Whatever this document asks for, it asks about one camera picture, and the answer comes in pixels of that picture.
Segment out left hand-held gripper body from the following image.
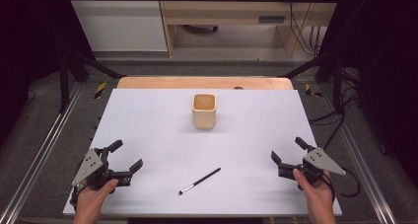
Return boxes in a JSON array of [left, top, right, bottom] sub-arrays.
[[70, 146, 132, 194]]

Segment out person's right hand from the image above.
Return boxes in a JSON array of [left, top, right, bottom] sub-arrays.
[[292, 168, 335, 213]]

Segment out black floor cables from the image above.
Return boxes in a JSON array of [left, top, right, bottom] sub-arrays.
[[309, 82, 361, 153]]

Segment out person's left hand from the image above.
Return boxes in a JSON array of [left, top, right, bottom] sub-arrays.
[[74, 179, 119, 213]]

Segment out black pen with silver tip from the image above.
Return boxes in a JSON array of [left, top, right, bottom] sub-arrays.
[[178, 167, 222, 196]]

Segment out grey desk label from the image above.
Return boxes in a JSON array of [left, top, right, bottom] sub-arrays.
[[257, 15, 286, 24]]

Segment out white cabinet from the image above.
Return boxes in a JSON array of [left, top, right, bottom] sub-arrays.
[[64, 0, 169, 53]]

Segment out beige square cup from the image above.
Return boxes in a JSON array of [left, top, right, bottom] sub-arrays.
[[191, 93, 218, 130]]

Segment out light wooden desk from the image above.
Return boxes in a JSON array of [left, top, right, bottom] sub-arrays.
[[157, 0, 343, 58]]

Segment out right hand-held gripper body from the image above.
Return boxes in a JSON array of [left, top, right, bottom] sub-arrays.
[[277, 146, 347, 190]]

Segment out dark curtain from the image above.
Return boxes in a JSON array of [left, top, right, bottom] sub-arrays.
[[0, 0, 97, 146], [323, 0, 418, 186]]

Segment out hanging black cables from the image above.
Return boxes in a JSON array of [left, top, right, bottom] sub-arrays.
[[289, 1, 324, 57]]

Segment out black metal frame stand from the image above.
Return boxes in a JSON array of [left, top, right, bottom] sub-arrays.
[[282, 50, 344, 114], [58, 49, 124, 113]]

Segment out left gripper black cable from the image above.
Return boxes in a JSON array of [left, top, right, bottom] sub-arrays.
[[69, 184, 81, 209]]

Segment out wooden table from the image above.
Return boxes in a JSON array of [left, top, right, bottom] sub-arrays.
[[116, 75, 295, 91]]

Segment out yellow black tape strip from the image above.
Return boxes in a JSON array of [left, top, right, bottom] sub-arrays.
[[94, 81, 107, 100], [304, 83, 323, 99]]

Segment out white table mat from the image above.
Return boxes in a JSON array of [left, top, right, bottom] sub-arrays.
[[62, 88, 343, 217]]

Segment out aluminium floor rail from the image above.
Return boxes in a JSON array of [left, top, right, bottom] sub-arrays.
[[0, 82, 83, 224], [319, 85, 398, 224]]

